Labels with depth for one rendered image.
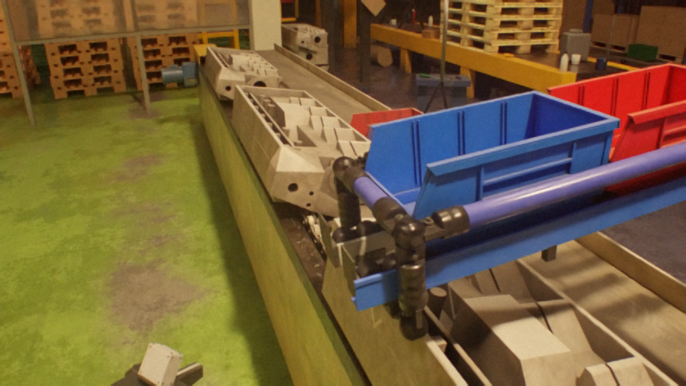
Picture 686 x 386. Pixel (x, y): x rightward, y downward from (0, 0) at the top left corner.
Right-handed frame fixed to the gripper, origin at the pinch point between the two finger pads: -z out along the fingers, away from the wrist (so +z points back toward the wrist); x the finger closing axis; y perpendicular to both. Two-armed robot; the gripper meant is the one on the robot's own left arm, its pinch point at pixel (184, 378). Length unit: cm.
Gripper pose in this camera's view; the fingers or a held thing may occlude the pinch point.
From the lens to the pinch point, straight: 76.6
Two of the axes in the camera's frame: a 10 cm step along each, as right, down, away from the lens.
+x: 8.6, 2.0, -4.7
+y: 0.8, -9.6, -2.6
